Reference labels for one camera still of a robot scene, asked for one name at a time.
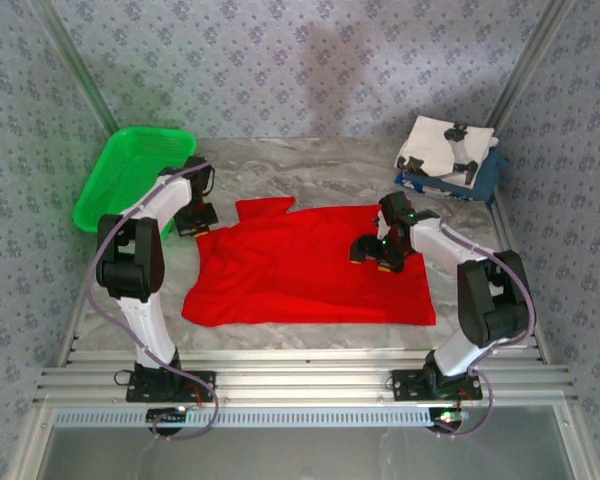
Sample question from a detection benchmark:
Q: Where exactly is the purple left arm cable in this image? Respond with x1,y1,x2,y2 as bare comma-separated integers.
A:
87,159,221,442

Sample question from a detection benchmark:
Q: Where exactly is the aluminium mounting rail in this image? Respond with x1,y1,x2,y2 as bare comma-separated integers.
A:
32,348,579,407

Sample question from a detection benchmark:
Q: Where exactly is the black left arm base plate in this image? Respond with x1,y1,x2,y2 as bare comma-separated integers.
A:
125,369,217,404

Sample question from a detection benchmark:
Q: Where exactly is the red base wire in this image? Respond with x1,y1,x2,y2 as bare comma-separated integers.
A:
185,381,217,407
455,385,483,410

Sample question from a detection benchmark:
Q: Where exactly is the red printed t-shirt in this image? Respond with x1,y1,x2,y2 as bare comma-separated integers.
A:
181,196,437,327

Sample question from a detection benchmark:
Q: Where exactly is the red right base wire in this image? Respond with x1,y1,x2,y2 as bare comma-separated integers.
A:
455,385,483,410

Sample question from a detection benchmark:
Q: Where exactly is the red left base wire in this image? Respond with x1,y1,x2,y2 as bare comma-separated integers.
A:
185,381,217,407

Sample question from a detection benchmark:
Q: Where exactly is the folded blue t-shirt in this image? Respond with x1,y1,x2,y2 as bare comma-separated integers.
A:
393,149,510,204

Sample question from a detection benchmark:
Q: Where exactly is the folded white t-shirt black print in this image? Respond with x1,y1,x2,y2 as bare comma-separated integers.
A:
393,115,500,191

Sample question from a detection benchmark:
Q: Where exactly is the green plastic basket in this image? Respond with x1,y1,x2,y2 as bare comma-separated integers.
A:
73,126,198,240

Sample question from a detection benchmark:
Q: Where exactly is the grey slotted cable duct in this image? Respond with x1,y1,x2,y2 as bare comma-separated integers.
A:
52,405,464,429

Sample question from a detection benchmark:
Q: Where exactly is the aluminium table side rail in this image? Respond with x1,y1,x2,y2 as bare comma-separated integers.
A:
489,197,551,364
54,232,112,369

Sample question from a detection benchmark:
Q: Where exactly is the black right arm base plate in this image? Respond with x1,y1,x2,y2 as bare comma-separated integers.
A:
390,368,484,403

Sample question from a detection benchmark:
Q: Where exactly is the aluminium frame post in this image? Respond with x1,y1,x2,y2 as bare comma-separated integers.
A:
38,0,132,144
484,0,577,132

